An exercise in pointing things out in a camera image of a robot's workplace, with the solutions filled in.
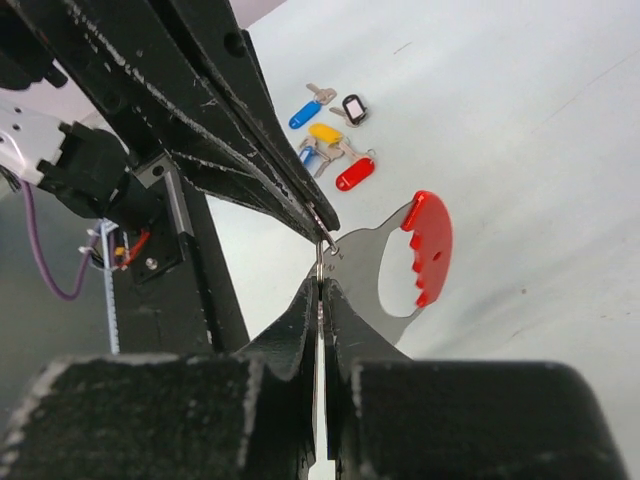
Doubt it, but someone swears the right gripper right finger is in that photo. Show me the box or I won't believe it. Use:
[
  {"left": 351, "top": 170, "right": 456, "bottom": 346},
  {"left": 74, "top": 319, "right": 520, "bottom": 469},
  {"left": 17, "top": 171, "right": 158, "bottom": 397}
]
[{"left": 322, "top": 279, "right": 409, "bottom": 479}]

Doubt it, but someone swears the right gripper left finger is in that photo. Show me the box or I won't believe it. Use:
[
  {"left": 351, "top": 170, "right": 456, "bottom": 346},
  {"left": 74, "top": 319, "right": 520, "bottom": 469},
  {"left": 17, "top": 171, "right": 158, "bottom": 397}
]
[{"left": 234, "top": 277, "right": 319, "bottom": 479}]

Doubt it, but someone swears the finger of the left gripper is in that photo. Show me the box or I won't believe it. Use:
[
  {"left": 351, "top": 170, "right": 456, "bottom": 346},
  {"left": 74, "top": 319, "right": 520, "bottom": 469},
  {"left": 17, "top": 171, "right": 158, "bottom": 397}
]
[
  {"left": 170, "top": 1, "right": 340, "bottom": 231},
  {"left": 60, "top": 1, "right": 329, "bottom": 242}
]

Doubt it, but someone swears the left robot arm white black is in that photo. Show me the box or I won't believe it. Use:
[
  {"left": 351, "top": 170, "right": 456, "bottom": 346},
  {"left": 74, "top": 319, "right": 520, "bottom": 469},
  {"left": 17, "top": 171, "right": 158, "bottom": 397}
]
[{"left": 1, "top": 1, "right": 340, "bottom": 242}]

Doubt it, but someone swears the blue tag key back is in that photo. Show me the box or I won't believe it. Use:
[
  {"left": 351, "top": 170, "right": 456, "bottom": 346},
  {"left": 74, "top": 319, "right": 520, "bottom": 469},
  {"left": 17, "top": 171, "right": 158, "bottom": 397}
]
[{"left": 288, "top": 83, "right": 337, "bottom": 130}]

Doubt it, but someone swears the blue tag key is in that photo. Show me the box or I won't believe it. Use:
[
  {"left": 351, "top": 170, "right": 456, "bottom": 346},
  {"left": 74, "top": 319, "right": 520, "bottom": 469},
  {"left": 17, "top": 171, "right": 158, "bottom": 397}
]
[
  {"left": 288, "top": 83, "right": 337, "bottom": 130},
  {"left": 299, "top": 137, "right": 317, "bottom": 167}
]

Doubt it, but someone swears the yellow tag key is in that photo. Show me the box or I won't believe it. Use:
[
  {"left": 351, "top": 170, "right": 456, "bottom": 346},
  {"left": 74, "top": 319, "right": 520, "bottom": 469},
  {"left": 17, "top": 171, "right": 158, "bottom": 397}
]
[{"left": 307, "top": 122, "right": 354, "bottom": 177}]

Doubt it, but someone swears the blue tag key front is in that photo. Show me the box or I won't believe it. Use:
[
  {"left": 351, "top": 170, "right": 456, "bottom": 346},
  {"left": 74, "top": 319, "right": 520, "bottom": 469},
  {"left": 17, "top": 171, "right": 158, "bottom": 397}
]
[{"left": 299, "top": 137, "right": 317, "bottom": 167}]

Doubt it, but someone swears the black tag key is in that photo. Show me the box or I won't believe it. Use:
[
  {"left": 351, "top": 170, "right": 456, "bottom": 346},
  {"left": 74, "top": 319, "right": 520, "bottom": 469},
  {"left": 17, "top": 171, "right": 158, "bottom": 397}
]
[{"left": 329, "top": 94, "right": 368, "bottom": 128}]

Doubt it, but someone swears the red tag key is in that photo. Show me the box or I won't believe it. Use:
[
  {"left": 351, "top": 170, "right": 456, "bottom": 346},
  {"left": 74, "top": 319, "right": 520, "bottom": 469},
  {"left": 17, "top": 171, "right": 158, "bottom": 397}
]
[{"left": 335, "top": 150, "right": 376, "bottom": 192}]

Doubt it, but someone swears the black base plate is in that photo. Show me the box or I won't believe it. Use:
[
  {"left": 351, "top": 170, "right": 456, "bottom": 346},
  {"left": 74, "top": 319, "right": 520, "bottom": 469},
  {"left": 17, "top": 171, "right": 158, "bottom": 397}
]
[{"left": 110, "top": 163, "right": 249, "bottom": 354}]

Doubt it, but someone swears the slotted cable duct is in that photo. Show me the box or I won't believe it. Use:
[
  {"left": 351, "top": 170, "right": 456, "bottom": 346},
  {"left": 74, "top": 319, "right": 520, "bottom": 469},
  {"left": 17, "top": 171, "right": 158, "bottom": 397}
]
[{"left": 101, "top": 220, "right": 120, "bottom": 354}]

